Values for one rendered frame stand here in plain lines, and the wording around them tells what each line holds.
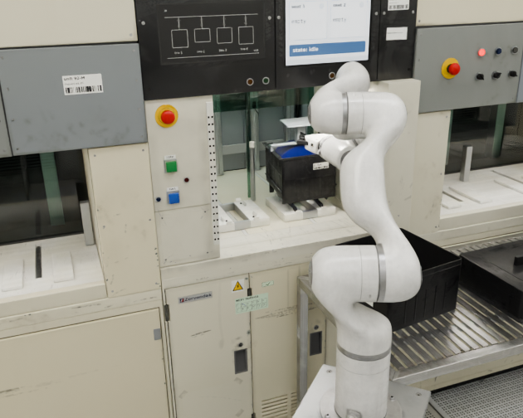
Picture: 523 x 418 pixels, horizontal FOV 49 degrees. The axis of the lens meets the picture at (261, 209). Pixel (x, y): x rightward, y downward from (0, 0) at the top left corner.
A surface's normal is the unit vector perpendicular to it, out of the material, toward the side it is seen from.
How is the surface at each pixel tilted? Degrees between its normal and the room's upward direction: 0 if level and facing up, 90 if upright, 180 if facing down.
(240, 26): 90
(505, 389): 0
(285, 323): 90
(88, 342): 90
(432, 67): 90
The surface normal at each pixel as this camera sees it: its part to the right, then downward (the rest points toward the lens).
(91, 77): 0.35, 0.33
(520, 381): -0.02, -0.93
